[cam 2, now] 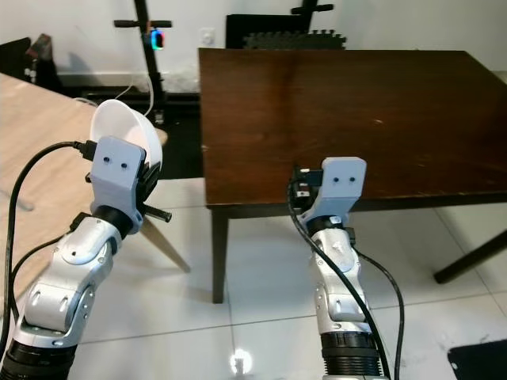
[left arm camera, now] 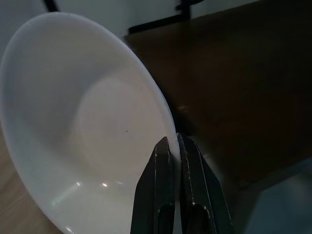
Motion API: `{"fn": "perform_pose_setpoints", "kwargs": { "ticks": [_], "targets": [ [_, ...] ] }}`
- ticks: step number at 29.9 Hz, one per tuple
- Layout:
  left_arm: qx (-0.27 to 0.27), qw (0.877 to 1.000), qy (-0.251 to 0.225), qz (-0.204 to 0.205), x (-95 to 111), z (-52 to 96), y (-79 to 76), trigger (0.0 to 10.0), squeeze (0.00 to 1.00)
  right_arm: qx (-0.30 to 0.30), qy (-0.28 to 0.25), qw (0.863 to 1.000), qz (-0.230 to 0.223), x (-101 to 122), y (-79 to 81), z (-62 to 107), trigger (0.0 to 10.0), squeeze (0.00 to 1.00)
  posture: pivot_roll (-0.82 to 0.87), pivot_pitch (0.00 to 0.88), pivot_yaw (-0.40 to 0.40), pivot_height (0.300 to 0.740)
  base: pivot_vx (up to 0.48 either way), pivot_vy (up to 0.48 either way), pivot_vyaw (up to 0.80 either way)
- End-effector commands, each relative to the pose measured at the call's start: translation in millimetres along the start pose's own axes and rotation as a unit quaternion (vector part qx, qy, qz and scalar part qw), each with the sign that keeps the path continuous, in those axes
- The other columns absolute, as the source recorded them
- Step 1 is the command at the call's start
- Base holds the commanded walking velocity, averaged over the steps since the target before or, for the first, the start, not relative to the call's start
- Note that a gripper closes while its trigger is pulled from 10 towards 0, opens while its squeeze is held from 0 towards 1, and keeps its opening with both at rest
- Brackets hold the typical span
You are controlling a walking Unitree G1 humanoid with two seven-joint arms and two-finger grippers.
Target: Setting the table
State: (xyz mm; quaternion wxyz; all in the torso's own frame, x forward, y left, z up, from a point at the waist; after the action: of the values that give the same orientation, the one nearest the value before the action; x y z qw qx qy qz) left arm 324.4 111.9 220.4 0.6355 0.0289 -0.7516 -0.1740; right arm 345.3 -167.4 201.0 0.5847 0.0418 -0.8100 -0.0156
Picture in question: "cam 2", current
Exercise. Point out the small glowing blue red device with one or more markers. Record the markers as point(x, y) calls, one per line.
point(157, 38)

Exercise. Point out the black foam puzzle mats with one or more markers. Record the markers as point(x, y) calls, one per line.
point(277, 36)

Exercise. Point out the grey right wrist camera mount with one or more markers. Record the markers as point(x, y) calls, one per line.
point(341, 184)

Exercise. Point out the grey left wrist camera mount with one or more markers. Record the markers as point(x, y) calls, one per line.
point(117, 168)

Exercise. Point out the white bowl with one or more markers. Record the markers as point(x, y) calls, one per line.
point(127, 119)

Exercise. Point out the dark brown wooden table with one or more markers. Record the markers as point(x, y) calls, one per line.
point(348, 119)

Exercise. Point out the white wall socket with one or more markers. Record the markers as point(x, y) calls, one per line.
point(207, 36)

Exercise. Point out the brown bag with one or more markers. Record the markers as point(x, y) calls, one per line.
point(43, 59)

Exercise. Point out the black pole stand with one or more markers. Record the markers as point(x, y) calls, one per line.
point(149, 71)

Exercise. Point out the black floor object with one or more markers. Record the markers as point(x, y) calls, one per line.
point(479, 362)

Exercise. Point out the light wooden table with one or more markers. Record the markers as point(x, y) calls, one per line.
point(40, 134)

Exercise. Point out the black stand with crossbar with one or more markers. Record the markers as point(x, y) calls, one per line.
point(314, 7)

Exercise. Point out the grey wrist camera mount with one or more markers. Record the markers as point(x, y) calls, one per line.
point(117, 168)
point(341, 184)

